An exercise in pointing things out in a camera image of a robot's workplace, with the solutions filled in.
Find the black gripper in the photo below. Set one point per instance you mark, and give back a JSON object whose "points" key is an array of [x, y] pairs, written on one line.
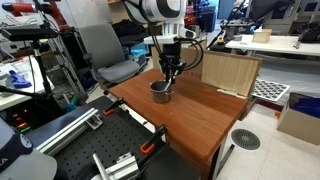
{"points": [[171, 53]]}

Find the white marker with black cap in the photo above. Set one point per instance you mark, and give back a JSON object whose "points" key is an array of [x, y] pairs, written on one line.
{"points": [[169, 86]]}

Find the silver metal pot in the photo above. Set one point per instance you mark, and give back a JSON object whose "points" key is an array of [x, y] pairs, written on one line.
{"points": [[160, 96]]}

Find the blue plastic bin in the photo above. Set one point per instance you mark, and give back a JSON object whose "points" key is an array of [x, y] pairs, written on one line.
{"points": [[138, 53]]}

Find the grey office chair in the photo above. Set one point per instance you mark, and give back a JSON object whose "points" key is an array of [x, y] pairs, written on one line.
{"points": [[110, 50]]}

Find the black orange bar clamp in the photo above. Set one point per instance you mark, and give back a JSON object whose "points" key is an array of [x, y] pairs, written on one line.
{"points": [[151, 141], [113, 106]]}

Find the black perforated breadboard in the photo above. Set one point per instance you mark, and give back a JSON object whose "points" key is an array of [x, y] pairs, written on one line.
{"points": [[110, 136]]}

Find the light wooden box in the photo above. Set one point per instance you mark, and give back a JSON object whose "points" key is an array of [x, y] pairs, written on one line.
{"points": [[262, 35]]}

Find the round floor drain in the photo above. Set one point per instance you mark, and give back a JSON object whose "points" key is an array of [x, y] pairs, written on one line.
{"points": [[245, 139]]}

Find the white perforated panel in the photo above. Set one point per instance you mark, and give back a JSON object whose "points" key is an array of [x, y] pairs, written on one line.
{"points": [[270, 90]]}

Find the black metal table leg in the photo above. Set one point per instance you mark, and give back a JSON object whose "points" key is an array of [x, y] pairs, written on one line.
{"points": [[214, 163]]}

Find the white table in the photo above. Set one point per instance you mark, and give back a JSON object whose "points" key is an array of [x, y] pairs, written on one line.
{"points": [[273, 46]]}

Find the large cardboard box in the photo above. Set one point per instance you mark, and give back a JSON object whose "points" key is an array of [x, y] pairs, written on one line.
{"points": [[296, 126]]}

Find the black equipment on table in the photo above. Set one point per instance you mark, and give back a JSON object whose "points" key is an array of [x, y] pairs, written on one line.
{"points": [[310, 33]]}

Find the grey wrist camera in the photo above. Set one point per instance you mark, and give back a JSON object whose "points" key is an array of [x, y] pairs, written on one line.
{"points": [[188, 33]]}

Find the aluminium extrusion rail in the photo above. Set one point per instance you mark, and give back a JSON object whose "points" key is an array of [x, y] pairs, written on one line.
{"points": [[116, 168], [66, 131]]}

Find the black camera stand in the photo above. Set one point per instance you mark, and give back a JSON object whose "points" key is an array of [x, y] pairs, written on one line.
{"points": [[41, 66]]}

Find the black stereo camera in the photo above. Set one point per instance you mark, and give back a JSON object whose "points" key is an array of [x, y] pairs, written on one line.
{"points": [[30, 32]]}

